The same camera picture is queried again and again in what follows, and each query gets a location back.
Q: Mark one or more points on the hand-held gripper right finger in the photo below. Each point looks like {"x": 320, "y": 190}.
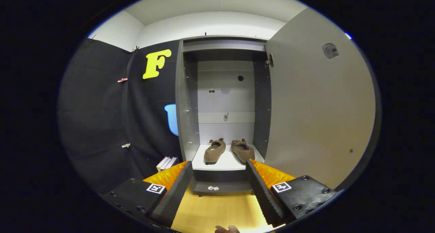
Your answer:
{"x": 261, "y": 192}

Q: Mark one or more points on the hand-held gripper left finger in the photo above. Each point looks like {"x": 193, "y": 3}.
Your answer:
{"x": 175, "y": 195}

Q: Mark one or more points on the brown fuzzy shoe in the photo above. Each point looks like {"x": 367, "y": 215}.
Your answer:
{"x": 214, "y": 152}
{"x": 243, "y": 152}

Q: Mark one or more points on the grey shoe cabinet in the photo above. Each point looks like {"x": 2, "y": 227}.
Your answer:
{"x": 226, "y": 102}

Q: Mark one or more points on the metal door hinge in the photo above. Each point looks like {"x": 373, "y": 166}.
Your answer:
{"x": 270, "y": 60}

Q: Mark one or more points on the yellow spine book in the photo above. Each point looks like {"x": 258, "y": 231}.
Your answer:
{"x": 161, "y": 164}

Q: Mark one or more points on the black backdrop cloth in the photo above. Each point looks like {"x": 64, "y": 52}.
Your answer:
{"x": 98, "y": 107}

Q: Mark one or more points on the red clip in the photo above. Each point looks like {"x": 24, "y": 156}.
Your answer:
{"x": 122, "y": 80}

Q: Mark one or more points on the black binder clip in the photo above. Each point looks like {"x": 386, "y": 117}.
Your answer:
{"x": 92, "y": 38}
{"x": 136, "y": 49}

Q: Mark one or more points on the ceiling light strip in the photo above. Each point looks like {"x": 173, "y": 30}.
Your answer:
{"x": 348, "y": 36}

